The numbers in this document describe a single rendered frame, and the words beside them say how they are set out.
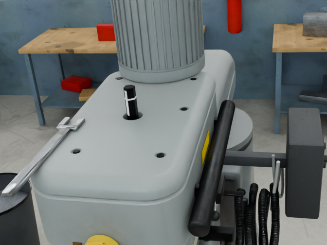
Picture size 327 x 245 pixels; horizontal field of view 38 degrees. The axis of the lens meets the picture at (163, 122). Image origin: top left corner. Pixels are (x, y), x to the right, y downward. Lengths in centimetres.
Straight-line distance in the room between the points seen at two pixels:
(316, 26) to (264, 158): 346
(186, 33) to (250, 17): 414
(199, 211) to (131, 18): 43
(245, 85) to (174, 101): 447
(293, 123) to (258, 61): 410
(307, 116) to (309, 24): 342
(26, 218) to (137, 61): 221
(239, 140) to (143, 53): 55
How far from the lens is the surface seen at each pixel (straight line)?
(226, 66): 153
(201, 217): 76
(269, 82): 537
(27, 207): 311
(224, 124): 102
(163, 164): 74
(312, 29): 465
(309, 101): 485
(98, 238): 77
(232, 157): 124
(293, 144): 112
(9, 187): 74
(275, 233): 124
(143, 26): 99
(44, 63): 597
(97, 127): 87
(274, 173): 124
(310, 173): 115
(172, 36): 100
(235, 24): 503
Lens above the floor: 228
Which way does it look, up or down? 27 degrees down
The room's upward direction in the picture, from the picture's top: 5 degrees counter-clockwise
